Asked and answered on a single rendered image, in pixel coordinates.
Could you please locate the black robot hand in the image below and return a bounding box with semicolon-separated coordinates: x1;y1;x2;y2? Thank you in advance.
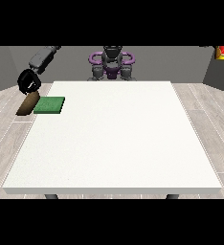
16;68;42;96

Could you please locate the green square pad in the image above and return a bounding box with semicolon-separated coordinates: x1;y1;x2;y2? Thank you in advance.
33;96;66;115

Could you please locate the grey and purple robot trunk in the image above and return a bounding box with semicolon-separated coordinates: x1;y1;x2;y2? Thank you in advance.
87;45;138;82

